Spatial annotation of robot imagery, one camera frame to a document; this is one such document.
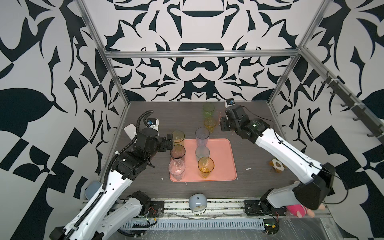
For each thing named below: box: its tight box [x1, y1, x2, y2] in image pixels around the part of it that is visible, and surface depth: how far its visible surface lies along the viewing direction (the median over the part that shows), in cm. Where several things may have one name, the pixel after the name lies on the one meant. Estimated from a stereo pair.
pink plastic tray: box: [183, 138, 237, 182], surface depth 91 cm
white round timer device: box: [189, 193, 208, 215], surface depth 72 cm
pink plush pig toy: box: [286, 203, 326, 218], surface depth 71 cm
